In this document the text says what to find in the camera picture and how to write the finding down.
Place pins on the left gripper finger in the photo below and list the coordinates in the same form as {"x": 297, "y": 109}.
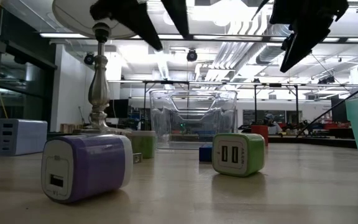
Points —
{"x": 129, "y": 12}
{"x": 177, "y": 15}

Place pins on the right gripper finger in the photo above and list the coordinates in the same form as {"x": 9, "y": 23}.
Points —
{"x": 288, "y": 42}
{"x": 309, "y": 37}

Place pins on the red wall charger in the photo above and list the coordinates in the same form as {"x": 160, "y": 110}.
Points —
{"x": 259, "y": 133}

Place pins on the green white USB wall charger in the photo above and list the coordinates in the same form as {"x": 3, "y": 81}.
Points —
{"x": 145, "y": 146}
{"x": 253, "y": 152}

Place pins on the blue rectangular box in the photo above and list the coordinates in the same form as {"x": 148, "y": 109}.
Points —
{"x": 205, "y": 153}

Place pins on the purple white USB wall charger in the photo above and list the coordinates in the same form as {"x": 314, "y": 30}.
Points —
{"x": 95, "y": 168}

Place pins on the overhead light bar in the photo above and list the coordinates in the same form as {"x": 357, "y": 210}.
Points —
{"x": 228, "y": 37}

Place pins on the black computer monitor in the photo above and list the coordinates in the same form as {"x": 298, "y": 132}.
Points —
{"x": 117, "y": 109}
{"x": 339, "y": 110}

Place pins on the white shade silver table lamp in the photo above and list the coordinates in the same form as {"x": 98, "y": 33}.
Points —
{"x": 99, "y": 90}

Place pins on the clear plastic bin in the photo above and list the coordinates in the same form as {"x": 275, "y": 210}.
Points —
{"x": 160, "y": 118}

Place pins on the tan wooden blocks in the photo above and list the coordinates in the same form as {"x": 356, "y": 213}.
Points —
{"x": 67, "y": 128}

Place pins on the pale multi-port USB charger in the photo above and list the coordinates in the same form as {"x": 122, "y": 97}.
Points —
{"x": 26, "y": 137}

